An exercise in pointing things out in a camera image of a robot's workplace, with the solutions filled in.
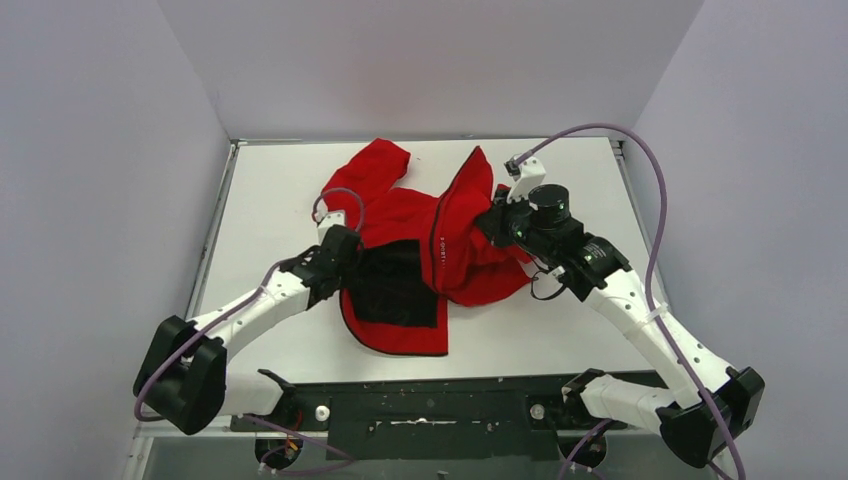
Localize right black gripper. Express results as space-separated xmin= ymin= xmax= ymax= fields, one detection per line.
xmin=478 ymin=185 xmax=556 ymax=258

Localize red zip-up jacket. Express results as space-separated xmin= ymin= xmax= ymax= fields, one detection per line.
xmin=323 ymin=139 xmax=531 ymax=357

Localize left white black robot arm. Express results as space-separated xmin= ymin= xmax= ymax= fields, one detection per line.
xmin=133 ymin=225 xmax=362 ymax=435

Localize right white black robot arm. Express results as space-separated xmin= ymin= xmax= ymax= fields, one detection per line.
xmin=475 ymin=184 xmax=765 ymax=468

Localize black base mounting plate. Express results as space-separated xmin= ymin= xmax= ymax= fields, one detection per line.
xmin=231 ymin=374 xmax=598 ymax=460

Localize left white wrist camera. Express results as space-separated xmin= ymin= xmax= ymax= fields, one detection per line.
xmin=317 ymin=210 xmax=346 ymax=245

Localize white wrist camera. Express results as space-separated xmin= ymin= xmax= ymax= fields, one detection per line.
xmin=317 ymin=210 xmax=346 ymax=245
xmin=504 ymin=153 xmax=546 ymax=204

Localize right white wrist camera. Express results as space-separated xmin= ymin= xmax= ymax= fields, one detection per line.
xmin=504 ymin=153 xmax=546 ymax=204

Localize aluminium table frame rail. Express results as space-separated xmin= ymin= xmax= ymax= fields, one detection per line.
xmin=185 ymin=139 xmax=242 ymax=318

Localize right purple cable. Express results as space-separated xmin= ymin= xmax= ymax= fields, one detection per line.
xmin=510 ymin=123 xmax=750 ymax=480

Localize purple cable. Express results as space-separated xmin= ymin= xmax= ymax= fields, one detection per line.
xmin=133 ymin=187 xmax=367 ymax=424
xmin=510 ymin=123 xmax=750 ymax=480

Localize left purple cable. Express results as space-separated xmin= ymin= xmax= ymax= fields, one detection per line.
xmin=133 ymin=187 xmax=367 ymax=424

